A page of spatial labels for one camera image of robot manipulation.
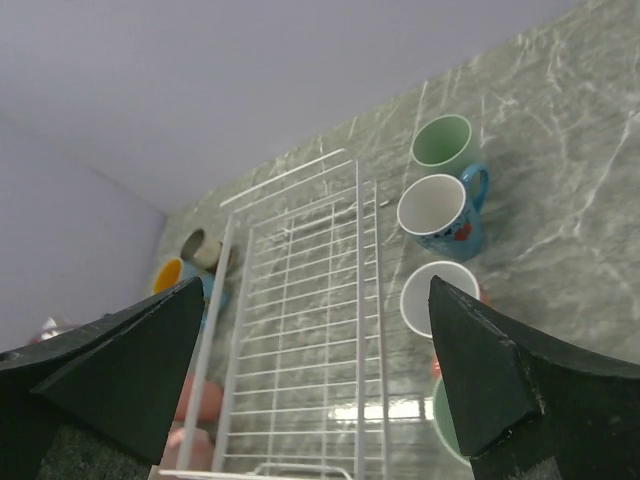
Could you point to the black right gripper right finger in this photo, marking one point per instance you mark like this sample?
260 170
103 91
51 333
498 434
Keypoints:
526 405

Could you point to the blue mug orange inside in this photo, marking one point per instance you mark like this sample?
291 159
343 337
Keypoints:
176 270

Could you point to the pale green tumbler cup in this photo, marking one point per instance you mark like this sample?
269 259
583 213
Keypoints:
443 422

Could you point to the salmon tumbler cup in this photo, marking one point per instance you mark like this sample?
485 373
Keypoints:
210 403

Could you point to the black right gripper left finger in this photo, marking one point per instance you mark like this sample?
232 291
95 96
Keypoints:
97 401

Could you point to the salmon mug white inside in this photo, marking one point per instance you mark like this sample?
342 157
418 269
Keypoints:
416 290

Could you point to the pink mug white inside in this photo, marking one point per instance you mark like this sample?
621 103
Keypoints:
202 450

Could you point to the blue patterned mug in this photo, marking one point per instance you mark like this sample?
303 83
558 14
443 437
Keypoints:
441 212

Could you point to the light green cup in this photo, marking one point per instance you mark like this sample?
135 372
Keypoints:
447 145

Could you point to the white wire dish rack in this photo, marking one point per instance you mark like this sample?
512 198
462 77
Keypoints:
304 372

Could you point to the steel cup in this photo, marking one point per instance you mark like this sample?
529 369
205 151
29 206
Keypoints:
202 249

